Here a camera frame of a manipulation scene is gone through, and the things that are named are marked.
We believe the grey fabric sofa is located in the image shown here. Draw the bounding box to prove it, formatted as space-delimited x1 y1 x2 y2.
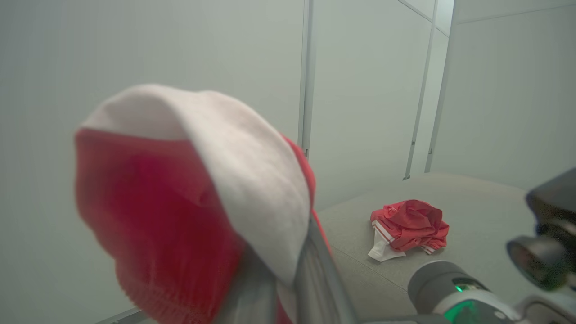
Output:
315 172 543 322

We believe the wide white partition panel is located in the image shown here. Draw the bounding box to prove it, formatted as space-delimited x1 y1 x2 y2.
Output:
0 0 311 324

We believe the red garment with wide white band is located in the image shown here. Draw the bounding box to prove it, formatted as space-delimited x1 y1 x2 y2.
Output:
74 83 333 324

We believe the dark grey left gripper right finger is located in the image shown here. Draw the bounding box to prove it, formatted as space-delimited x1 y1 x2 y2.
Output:
293 215 360 324

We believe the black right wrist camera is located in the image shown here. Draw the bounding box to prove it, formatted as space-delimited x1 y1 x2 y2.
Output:
506 169 576 292

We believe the white corner partition panel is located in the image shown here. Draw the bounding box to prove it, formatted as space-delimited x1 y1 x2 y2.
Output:
425 0 576 192

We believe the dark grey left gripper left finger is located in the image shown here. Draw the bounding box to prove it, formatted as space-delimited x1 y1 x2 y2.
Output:
215 250 282 324

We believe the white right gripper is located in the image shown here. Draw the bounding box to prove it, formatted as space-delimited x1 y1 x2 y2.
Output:
407 260 576 324

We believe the red garment with thin stripes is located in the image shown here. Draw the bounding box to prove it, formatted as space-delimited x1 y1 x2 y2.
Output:
368 199 450 263

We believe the narrow white partition panel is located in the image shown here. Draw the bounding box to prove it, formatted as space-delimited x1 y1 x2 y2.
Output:
306 0 439 212

